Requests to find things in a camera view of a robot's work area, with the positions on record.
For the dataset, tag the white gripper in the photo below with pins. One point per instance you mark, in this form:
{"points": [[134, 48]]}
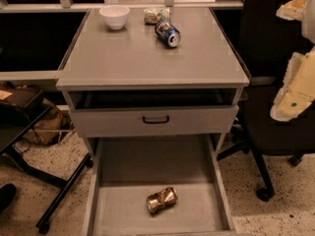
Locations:
{"points": [[309, 23]]}

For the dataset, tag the crushed orange can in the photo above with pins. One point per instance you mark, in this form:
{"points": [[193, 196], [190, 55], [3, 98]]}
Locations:
{"points": [[162, 199]]}

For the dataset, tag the closed grey upper drawer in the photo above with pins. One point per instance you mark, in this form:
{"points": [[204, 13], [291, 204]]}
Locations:
{"points": [[118, 122]]}

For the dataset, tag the blue soda can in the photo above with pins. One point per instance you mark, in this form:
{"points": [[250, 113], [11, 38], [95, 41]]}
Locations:
{"points": [[168, 33]]}

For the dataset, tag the grey drawer cabinet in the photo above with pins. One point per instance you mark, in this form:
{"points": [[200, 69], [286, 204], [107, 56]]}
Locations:
{"points": [[132, 68]]}

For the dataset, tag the open grey lower drawer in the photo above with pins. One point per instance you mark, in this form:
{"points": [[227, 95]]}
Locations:
{"points": [[126, 171]]}

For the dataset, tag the black office chair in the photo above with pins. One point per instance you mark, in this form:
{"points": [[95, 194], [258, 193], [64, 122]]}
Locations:
{"points": [[275, 41]]}

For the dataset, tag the green white snack bag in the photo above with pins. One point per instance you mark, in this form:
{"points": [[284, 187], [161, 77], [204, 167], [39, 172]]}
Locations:
{"points": [[153, 15]]}

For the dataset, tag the white bowl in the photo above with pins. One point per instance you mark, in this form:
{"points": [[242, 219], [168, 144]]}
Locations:
{"points": [[115, 16]]}

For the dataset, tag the brown bag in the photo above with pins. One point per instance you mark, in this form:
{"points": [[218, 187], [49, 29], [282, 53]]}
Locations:
{"points": [[49, 122]]}

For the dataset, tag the black side table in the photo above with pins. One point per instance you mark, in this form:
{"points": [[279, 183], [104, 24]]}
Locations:
{"points": [[9, 135]]}

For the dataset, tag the black shoe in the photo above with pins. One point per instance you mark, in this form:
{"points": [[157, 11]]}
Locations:
{"points": [[7, 194]]}

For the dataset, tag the black drawer handle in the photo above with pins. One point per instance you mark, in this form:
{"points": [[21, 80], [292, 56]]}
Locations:
{"points": [[155, 120]]}

